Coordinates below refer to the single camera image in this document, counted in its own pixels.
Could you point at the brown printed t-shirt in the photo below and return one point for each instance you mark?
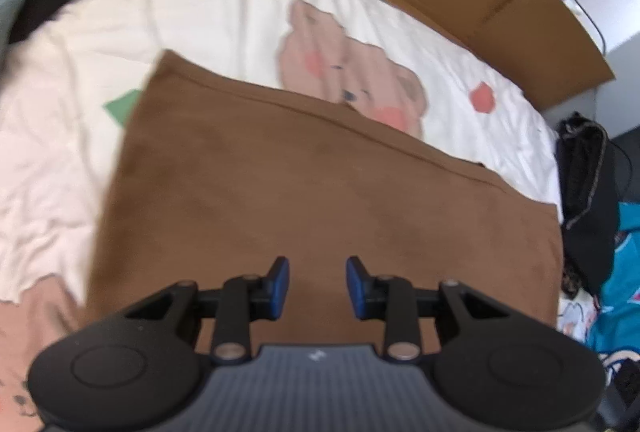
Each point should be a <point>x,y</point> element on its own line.
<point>300,187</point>

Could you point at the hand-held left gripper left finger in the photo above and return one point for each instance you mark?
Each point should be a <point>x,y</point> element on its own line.
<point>277,287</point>

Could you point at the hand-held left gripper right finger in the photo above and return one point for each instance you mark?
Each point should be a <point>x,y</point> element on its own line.
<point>357,289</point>

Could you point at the black knit clothes pile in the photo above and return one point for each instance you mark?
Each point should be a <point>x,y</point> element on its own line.
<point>592,202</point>

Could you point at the leopard print cloth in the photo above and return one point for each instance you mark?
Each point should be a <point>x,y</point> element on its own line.
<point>572,279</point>

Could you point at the teal printed blanket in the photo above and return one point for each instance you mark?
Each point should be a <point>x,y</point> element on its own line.
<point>620,302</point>

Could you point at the cream printed bed sheet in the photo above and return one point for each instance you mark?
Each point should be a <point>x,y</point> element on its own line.
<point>200,12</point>

